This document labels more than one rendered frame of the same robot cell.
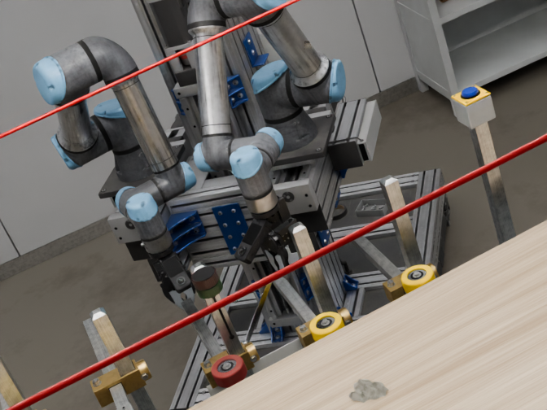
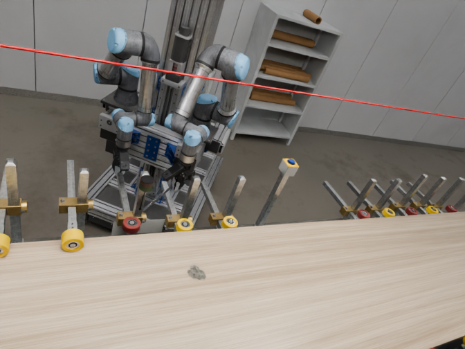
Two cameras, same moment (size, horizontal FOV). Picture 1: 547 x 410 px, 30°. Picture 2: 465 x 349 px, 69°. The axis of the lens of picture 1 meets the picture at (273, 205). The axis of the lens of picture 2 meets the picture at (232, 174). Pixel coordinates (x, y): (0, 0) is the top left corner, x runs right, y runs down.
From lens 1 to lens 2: 0.92 m
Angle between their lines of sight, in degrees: 21
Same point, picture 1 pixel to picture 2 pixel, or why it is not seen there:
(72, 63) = (133, 39)
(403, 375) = (214, 272)
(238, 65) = not seen: hidden behind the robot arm
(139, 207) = (126, 124)
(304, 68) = (227, 107)
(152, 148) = (144, 100)
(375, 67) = not seen: hidden behind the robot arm
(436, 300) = (236, 239)
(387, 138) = not seen: hidden behind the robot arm
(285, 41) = (230, 93)
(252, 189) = (188, 151)
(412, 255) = (230, 209)
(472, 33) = (248, 113)
